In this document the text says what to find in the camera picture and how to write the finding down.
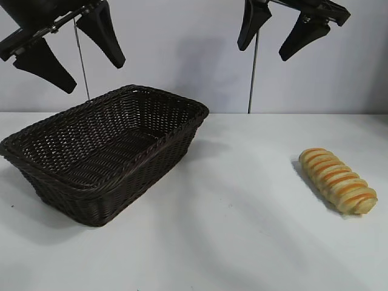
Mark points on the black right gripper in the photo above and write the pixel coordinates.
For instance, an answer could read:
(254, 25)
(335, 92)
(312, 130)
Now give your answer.
(321, 10)

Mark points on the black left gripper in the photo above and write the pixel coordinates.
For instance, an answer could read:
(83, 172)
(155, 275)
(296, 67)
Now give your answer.
(36, 18)

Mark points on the dark brown wicker basket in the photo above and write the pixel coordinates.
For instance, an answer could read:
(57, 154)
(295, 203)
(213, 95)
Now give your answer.
(100, 157)

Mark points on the long striped bread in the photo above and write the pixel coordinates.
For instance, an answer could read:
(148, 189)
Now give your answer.
(336, 182)

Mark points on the thin grey rod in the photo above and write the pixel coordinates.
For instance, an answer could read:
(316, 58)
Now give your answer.
(253, 75)
(82, 63)

